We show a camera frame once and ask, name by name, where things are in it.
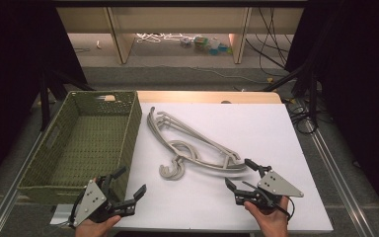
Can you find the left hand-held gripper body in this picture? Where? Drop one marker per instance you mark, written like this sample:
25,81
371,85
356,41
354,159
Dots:
92,200

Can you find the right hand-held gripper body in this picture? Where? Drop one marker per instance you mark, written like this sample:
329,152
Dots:
276,186

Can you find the green woven basket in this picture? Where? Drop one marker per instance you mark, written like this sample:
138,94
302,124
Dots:
89,144

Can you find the person's left hand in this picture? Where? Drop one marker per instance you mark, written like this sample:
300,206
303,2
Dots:
93,228

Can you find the person's right hand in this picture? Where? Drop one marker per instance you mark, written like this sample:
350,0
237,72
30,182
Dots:
273,220

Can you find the white board mat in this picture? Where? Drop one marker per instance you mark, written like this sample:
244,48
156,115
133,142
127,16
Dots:
243,131

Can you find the black metal stand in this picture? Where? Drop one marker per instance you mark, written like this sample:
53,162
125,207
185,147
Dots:
45,98
312,95

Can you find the colourful toys on floor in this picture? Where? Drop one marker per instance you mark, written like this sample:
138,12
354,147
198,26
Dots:
205,44

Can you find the small white floor scrap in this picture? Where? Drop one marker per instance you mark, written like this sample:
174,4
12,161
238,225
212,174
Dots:
98,44

